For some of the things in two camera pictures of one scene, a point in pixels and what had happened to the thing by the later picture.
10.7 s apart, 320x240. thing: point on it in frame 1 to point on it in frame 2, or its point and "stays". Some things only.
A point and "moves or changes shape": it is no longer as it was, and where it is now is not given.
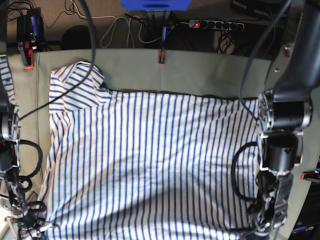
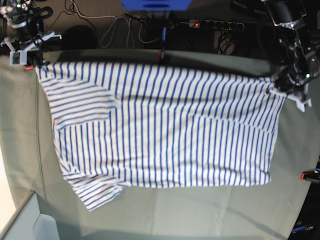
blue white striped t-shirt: [124, 165] moves or changes shape
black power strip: [207, 24] stays
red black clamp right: [310, 176] stays
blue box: [156, 5] stays
